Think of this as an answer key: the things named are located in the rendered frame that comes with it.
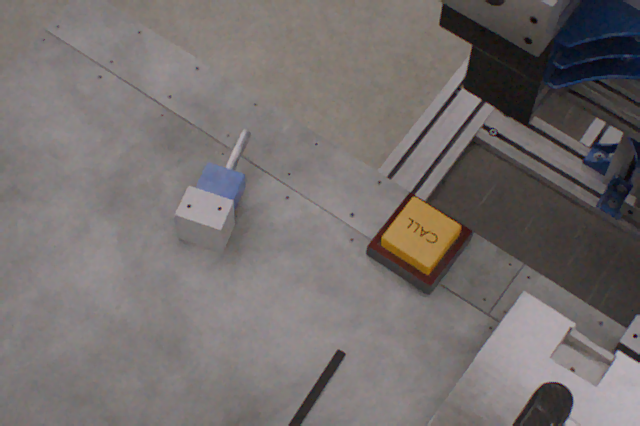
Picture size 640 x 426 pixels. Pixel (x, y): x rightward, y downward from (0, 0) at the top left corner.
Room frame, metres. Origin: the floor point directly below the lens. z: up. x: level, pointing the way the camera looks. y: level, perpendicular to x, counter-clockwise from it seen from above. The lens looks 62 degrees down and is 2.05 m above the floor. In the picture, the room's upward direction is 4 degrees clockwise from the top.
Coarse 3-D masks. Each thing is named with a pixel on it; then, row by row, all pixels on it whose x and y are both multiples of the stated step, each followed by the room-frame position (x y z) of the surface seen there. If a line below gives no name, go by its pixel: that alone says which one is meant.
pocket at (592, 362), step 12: (564, 336) 0.51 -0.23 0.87; (576, 336) 0.51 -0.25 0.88; (564, 348) 0.50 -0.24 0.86; (576, 348) 0.50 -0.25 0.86; (588, 348) 0.50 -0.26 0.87; (600, 348) 0.50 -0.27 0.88; (564, 360) 0.49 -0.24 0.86; (576, 360) 0.49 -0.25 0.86; (588, 360) 0.49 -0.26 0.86; (600, 360) 0.49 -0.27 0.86; (612, 360) 0.49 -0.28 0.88; (576, 372) 0.48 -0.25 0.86; (588, 372) 0.48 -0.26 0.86; (600, 372) 0.48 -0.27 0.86
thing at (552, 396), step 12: (552, 384) 0.46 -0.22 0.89; (540, 396) 0.44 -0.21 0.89; (552, 396) 0.44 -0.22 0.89; (564, 396) 0.44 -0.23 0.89; (528, 408) 0.43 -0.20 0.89; (540, 408) 0.43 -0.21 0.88; (552, 408) 0.43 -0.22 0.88; (564, 408) 0.43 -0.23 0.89; (516, 420) 0.42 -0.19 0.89; (528, 420) 0.42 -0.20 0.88; (540, 420) 0.42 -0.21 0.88; (552, 420) 0.42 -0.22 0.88; (564, 420) 0.42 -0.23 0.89
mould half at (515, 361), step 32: (512, 320) 0.52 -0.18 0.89; (544, 320) 0.52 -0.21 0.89; (480, 352) 0.48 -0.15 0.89; (512, 352) 0.48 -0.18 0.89; (544, 352) 0.49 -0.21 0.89; (480, 384) 0.45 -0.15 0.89; (512, 384) 0.45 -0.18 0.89; (576, 384) 0.46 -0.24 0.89; (608, 384) 0.46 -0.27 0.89; (448, 416) 0.42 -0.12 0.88; (480, 416) 0.42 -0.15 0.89; (512, 416) 0.42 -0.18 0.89; (576, 416) 0.42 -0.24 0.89; (608, 416) 0.43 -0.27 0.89
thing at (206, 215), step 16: (240, 144) 0.73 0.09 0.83; (208, 176) 0.68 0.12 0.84; (224, 176) 0.68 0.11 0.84; (240, 176) 0.68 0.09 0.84; (192, 192) 0.65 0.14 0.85; (208, 192) 0.66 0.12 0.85; (224, 192) 0.66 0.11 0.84; (240, 192) 0.67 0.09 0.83; (192, 208) 0.64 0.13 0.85; (208, 208) 0.64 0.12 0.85; (224, 208) 0.64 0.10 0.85; (192, 224) 0.62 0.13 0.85; (208, 224) 0.62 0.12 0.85; (224, 224) 0.62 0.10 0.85; (192, 240) 0.62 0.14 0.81; (208, 240) 0.62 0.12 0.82; (224, 240) 0.62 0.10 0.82
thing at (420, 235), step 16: (416, 208) 0.66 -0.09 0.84; (432, 208) 0.66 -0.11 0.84; (400, 224) 0.64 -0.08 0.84; (416, 224) 0.64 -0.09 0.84; (432, 224) 0.64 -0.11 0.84; (448, 224) 0.64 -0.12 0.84; (384, 240) 0.62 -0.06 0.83; (400, 240) 0.62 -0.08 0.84; (416, 240) 0.62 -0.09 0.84; (432, 240) 0.62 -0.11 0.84; (448, 240) 0.63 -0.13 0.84; (400, 256) 0.61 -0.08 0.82; (416, 256) 0.61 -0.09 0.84; (432, 256) 0.61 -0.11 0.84
